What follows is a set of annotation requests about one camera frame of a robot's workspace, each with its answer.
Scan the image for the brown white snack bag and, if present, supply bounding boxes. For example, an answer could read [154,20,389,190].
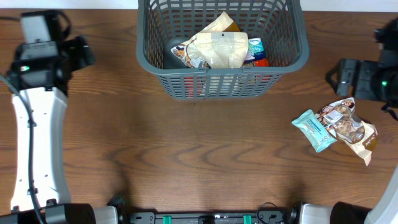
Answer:
[315,97,378,166]

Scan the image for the teal snack packet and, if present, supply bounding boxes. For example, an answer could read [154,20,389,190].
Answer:
[292,110,336,152]

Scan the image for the Kleenex tissue multipack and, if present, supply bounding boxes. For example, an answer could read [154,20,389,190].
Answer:
[244,37,266,63]

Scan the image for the cream brown snack bag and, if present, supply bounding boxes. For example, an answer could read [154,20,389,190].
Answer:
[170,12,239,68]

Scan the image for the orange spaghetti packet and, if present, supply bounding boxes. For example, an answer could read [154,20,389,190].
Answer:
[183,57,270,96]

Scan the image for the beige paper pouch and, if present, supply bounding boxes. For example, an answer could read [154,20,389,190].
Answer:
[195,32,249,68]

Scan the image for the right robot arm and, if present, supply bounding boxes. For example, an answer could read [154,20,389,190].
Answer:
[287,19,397,224]

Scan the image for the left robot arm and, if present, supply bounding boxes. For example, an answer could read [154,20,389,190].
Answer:
[1,36,121,223]

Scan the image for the grey plastic basket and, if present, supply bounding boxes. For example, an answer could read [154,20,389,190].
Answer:
[136,0,309,100]

